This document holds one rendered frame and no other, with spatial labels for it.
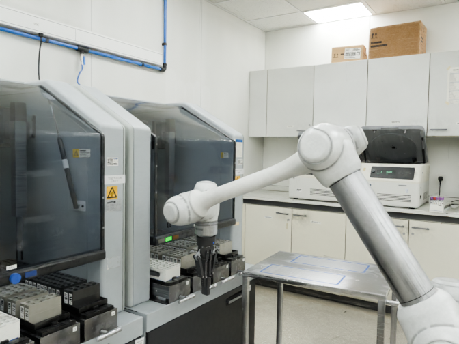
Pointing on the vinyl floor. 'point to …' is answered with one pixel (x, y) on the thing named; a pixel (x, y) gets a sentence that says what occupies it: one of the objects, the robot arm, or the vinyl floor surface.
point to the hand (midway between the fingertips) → (205, 285)
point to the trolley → (330, 270)
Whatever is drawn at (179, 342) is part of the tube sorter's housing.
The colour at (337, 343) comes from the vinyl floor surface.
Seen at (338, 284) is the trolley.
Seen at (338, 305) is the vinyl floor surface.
